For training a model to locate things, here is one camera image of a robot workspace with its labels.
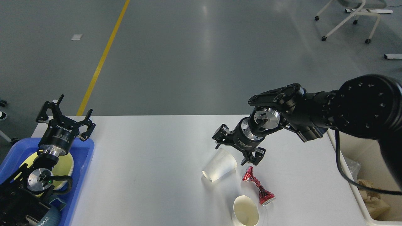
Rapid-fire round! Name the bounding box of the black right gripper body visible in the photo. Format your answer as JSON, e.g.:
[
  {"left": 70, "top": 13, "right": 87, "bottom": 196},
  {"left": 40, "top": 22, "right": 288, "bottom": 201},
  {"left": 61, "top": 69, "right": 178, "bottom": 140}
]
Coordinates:
[{"left": 231, "top": 117, "right": 265, "bottom": 153}]

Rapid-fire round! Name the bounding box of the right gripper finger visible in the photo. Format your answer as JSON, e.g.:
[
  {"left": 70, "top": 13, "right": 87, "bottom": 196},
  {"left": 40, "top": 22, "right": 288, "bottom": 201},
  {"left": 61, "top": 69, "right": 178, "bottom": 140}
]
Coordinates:
[
  {"left": 240, "top": 146, "right": 267, "bottom": 166},
  {"left": 212, "top": 124, "right": 236, "bottom": 150}
]

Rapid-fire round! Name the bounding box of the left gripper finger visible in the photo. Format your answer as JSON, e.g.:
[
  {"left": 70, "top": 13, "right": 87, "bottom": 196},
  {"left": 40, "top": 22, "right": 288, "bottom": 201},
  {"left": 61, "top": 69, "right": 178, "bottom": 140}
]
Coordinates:
[
  {"left": 74, "top": 109, "right": 96, "bottom": 142},
  {"left": 35, "top": 94, "right": 65, "bottom": 126}
]

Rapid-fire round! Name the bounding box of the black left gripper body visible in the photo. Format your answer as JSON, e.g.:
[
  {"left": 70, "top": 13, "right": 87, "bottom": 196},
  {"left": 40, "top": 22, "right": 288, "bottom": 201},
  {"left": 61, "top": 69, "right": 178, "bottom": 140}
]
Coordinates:
[{"left": 38, "top": 120, "right": 84, "bottom": 156}]

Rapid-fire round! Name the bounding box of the white paper cup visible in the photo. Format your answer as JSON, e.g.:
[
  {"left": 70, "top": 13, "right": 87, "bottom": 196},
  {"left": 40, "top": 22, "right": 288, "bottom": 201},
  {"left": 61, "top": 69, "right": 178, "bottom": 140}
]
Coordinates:
[
  {"left": 202, "top": 148, "right": 237, "bottom": 183},
  {"left": 232, "top": 196, "right": 259, "bottom": 226}
]

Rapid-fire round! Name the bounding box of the yellow plastic plate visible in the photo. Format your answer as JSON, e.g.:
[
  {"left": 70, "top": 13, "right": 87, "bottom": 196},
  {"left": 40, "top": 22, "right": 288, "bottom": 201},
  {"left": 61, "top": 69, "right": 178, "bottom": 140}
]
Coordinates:
[{"left": 22, "top": 153, "right": 74, "bottom": 196}]

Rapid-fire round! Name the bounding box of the blue-grey HOME mug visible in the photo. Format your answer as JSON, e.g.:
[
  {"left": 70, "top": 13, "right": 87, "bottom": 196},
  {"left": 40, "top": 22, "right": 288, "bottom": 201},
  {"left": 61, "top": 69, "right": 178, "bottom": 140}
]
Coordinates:
[{"left": 34, "top": 195, "right": 66, "bottom": 226}]

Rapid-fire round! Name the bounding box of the aluminium foil tray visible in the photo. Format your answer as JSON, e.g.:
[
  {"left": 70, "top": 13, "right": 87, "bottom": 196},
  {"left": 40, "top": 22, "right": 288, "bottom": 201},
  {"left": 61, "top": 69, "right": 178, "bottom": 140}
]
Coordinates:
[{"left": 345, "top": 157, "right": 362, "bottom": 182}]

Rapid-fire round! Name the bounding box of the brown paper bag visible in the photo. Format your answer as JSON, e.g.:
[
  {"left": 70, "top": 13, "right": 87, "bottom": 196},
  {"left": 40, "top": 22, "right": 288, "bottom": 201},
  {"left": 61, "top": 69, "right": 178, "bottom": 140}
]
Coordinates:
[{"left": 363, "top": 197, "right": 391, "bottom": 220}]

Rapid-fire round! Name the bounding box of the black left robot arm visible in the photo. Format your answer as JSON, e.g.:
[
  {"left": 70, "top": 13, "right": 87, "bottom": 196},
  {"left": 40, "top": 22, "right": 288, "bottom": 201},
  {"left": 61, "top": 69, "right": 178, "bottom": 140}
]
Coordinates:
[{"left": 1, "top": 95, "right": 96, "bottom": 226}]

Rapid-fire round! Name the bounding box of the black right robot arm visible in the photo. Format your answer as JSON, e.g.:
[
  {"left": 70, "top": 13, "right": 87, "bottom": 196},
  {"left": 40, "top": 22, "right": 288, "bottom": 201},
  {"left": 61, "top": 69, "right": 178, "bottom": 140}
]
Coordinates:
[{"left": 212, "top": 74, "right": 402, "bottom": 196}]

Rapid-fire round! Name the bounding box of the red snack wrapper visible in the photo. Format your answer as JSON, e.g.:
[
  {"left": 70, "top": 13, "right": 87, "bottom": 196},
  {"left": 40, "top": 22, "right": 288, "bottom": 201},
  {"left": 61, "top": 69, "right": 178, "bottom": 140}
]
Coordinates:
[{"left": 242, "top": 166, "right": 276, "bottom": 206}]

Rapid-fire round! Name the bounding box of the blue plastic tray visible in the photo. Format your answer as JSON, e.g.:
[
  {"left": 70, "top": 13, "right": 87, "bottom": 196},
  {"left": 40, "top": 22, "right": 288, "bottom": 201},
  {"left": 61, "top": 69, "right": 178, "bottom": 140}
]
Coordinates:
[{"left": 0, "top": 138, "right": 95, "bottom": 226}]

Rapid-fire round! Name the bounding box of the white floor marker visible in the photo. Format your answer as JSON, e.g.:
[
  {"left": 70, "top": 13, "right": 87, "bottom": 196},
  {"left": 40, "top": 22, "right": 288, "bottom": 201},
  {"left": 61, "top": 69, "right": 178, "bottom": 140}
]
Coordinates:
[{"left": 71, "top": 34, "right": 83, "bottom": 40}]

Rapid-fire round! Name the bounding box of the white table leg bar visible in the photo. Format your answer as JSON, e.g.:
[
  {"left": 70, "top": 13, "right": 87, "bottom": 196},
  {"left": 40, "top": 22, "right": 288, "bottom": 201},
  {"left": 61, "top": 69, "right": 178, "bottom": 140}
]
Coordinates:
[{"left": 384, "top": 53, "right": 402, "bottom": 60}]

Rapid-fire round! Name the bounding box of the white rolling chair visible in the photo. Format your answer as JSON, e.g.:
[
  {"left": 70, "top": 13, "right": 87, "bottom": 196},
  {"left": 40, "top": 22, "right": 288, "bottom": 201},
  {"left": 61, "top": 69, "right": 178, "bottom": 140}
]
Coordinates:
[{"left": 321, "top": 0, "right": 387, "bottom": 44}]

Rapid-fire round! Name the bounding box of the white far base bar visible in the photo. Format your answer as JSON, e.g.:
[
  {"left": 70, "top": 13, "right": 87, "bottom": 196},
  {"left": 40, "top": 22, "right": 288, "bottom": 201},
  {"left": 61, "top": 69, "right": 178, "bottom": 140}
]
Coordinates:
[{"left": 345, "top": 8, "right": 394, "bottom": 14}]

